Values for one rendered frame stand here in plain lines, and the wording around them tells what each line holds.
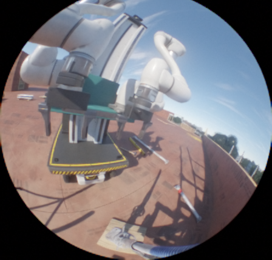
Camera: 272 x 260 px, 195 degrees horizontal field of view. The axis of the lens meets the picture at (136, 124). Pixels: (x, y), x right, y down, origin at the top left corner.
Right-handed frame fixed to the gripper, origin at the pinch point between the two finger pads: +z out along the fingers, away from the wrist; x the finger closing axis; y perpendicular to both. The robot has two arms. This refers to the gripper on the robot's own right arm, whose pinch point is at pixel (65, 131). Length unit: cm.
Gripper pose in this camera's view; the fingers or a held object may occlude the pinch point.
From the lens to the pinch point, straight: 29.8
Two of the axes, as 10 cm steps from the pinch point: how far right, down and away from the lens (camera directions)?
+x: -7.4, -1.0, -6.7
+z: -3.4, 9.1, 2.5
